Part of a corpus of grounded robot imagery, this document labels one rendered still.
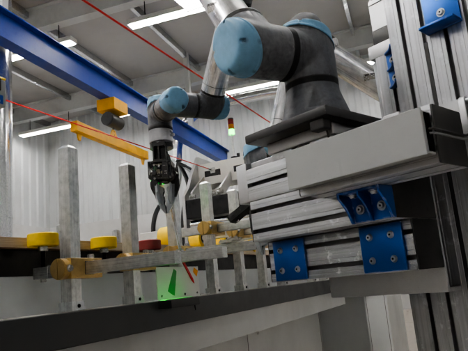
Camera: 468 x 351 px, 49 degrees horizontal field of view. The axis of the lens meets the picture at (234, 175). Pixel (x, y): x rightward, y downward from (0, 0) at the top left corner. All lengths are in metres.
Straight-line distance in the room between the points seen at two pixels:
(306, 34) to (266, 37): 0.11
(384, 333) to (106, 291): 2.48
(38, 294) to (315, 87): 0.95
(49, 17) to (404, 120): 7.81
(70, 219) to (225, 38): 0.60
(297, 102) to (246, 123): 9.99
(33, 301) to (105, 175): 10.80
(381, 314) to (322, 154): 3.05
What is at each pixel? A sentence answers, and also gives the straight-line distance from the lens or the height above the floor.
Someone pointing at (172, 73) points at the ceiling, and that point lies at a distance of 10.66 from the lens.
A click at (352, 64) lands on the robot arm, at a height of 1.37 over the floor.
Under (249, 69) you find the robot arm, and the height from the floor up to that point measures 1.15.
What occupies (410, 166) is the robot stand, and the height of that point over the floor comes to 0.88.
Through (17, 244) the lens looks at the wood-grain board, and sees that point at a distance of 1.48.
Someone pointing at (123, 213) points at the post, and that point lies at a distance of 1.56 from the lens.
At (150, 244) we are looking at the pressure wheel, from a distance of 1.83.
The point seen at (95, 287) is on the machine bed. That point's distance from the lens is 1.74.
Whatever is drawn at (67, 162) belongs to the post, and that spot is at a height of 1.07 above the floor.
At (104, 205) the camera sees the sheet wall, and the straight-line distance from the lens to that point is 12.20.
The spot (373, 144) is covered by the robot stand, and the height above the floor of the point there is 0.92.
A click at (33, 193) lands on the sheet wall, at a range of 12.66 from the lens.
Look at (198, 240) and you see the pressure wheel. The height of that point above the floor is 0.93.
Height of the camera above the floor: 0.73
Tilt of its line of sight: 12 degrees up
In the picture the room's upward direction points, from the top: 5 degrees counter-clockwise
